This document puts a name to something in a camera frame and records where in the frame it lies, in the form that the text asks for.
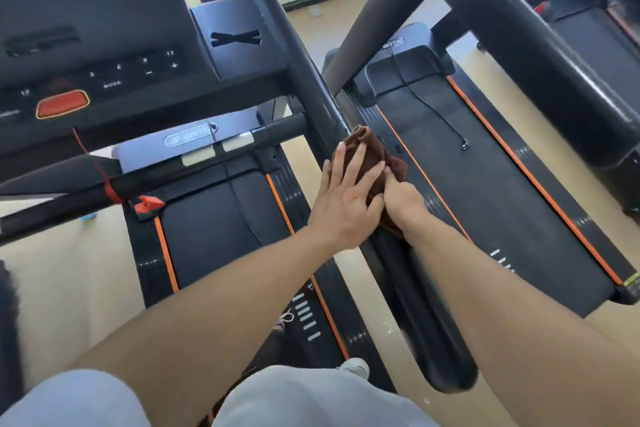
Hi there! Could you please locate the person's grey shirt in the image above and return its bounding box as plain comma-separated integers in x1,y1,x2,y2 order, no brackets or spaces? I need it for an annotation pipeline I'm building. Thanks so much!
0,365,441,427

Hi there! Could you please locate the person's right grey shoe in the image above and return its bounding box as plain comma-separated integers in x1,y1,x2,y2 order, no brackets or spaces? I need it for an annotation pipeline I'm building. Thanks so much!
337,357,371,382

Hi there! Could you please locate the person's left forearm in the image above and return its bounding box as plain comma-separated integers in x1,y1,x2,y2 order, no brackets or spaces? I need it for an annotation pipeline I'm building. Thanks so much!
65,226,351,427

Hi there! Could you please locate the black cord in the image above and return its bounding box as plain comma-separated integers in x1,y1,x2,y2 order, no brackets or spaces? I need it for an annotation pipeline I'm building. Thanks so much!
223,166,265,248
389,47,472,152

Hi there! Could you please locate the person's left hand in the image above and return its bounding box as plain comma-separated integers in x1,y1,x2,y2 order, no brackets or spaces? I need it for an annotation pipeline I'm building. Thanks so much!
307,141,387,255

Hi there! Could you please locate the person's right forearm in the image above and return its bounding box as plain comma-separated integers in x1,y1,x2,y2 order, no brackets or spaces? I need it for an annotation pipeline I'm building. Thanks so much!
405,213,640,427

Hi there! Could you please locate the person's right hand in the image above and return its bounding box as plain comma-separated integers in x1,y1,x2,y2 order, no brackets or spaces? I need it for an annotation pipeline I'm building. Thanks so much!
382,166,432,244

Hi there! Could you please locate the brown microfibre cloth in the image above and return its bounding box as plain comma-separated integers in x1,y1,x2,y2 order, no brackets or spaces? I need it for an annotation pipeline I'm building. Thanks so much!
331,125,409,241

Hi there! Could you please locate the black stair climber machine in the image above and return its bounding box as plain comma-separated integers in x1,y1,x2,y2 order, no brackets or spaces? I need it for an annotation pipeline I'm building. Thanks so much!
0,259,25,398

